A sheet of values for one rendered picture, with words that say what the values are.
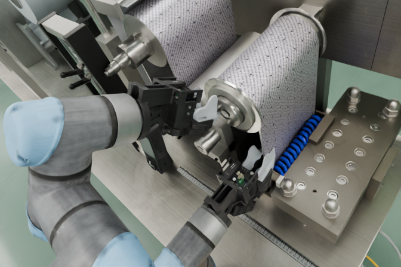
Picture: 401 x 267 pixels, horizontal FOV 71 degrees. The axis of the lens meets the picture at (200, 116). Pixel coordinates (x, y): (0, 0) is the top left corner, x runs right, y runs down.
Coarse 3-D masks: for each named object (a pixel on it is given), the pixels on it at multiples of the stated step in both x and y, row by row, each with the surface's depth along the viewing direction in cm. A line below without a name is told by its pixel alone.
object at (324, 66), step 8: (320, 64) 78; (328, 64) 78; (320, 72) 80; (328, 72) 81; (320, 80) 82; (328, 80) 83; (320, 88) 85; (328, 88) 87; (320, 96) 87; (320, 104) 89
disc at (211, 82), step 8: (208, 80) 57; (216, 80) 54; (224, 80) 53; (208, 88) 59; (232, 88) 52; (240, 96) 52; (248, 104) 52; (256, 112) 53; (256, 120) 55; (256, 128) 57
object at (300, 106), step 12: (312, 72) 66; (300, 84) 64; (312, 84) 70; (300, 96) 67; (312, 96) 73; (288, 108) 64; (300, 108) 70; (312, 108) 77; (276, 120) 62; (288, 120) 67; (300, 120) 74; (264, 132) 60; (276, 132) 65; (288, 132) 71; (264, 144) 62; (276, 144) 68; (288, 144) 74; (264, 156) 66; (276, 156) 71
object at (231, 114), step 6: (222, 96) 56; (222, 102) 55; (228, 102) 54; (222, 108) 57; (228, 108) 55; (234, 108) 54; (222, 114) 59; (228, 114) 57; (234, 114) 55; (240, 114) 55; (222, 120) 61; (228, 120) 59; (234, 120) 57; (240, 120) 55; (234, 126) 59
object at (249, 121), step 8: (296, 16) 63; (216, 88) 55; (224, 88) 54; (208, 96) 60; (232, 96) 53; (240, 104) 53; (248, 112) 53; (248, 120) 55; (240, 128) 60; (248, 128) 58
